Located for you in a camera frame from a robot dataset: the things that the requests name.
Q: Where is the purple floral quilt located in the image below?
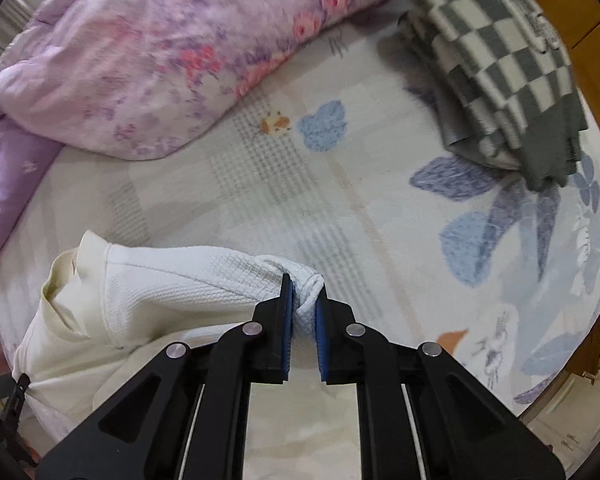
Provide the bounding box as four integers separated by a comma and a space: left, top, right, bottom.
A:
0, 0, 431, 273

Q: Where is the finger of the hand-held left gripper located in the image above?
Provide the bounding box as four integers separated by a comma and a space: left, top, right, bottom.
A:
7, 372, 31, 413

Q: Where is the grey checkered sweater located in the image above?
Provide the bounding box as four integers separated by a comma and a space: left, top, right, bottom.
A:
397, 0, 590, 192

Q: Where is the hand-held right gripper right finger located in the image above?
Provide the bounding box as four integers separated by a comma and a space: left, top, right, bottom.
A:
315, 299, 565, 480

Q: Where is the bed with floral sheet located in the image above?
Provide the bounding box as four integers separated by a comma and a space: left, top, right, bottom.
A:
0, 0, 600, 441

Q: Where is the wooden headboard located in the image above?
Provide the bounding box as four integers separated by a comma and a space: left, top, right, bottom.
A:
510, 0, 600, 106

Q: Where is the white jacket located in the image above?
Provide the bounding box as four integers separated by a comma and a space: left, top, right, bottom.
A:
11, 231, 361, 480

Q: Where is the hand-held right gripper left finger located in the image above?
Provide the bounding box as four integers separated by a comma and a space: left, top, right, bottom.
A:
35, 272, 295, 480

